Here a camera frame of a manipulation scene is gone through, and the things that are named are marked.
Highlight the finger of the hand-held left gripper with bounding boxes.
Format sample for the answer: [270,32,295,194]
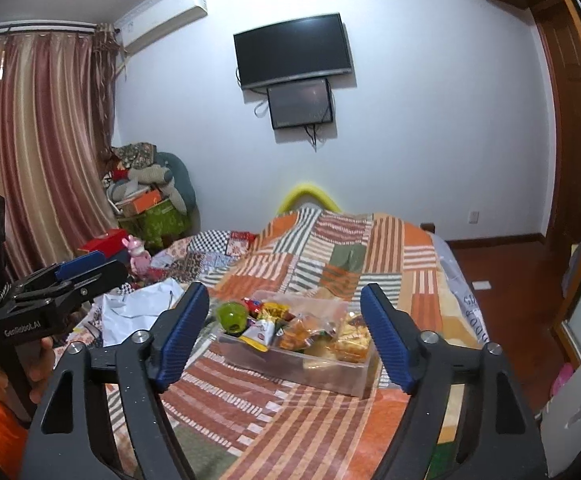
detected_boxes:
[23,252,107,292]
[63,259,130,307]

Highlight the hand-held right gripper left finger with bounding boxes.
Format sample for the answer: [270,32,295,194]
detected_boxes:
[18,281,210,480]

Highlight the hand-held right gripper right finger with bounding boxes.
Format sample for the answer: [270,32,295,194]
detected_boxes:
[361,283,549,480]

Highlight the small golden fried snack bag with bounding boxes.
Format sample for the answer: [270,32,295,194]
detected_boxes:
[333,317,375,364]

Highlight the green round jelly cup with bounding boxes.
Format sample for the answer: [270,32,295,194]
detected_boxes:
[217,301,250,337]

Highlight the white yellow snack packet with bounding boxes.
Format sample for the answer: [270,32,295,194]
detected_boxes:
[239,317,278,349]

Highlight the large orange fried snack bag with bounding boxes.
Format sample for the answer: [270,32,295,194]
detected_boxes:
[276,311,339,354]

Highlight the clear plastic storage bin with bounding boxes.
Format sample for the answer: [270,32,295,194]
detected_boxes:
[217,290,377,399]

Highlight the person's left forearm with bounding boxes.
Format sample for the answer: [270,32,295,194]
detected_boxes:
[0,384,32,467]

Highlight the person's left hand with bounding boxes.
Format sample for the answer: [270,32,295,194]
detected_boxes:
[24,336,57,403]

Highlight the red box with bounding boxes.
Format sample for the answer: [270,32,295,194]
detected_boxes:
[76,228,129,257]

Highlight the pink plush toy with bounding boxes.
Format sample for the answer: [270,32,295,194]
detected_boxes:
[122,234,152,277]

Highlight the white plastic bag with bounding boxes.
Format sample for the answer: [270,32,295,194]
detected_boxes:
[92,279,184,347]

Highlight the orange cardboard box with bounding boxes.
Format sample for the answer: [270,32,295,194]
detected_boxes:
[119,191,164,217]

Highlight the grey printed bed sheet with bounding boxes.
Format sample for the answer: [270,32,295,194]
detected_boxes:
[429,232,482,352]

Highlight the checkered cloth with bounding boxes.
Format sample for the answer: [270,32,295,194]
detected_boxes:
[149,229,262,292]

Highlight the patterned folded quilt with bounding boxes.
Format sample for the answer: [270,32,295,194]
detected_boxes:
[109,142,159,172]

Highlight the striped pink curtain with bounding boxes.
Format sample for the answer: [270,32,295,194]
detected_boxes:
[0,22,122,282]

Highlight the yellow headboard cushion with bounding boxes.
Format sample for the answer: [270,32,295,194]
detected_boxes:
[277,182,342,214]

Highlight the pink slippers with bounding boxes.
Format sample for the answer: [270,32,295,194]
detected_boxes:
[549,362,575,402]

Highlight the white air conditioner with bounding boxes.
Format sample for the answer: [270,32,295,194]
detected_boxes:
[114,0,209,54]

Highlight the small wall monitor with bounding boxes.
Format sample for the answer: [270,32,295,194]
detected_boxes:
[266,78,334,130]

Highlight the wooden door frame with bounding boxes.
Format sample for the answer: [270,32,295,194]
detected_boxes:
[535,0,581,313]

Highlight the black wall television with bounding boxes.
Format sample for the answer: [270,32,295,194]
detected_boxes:
[233,12,355,91]

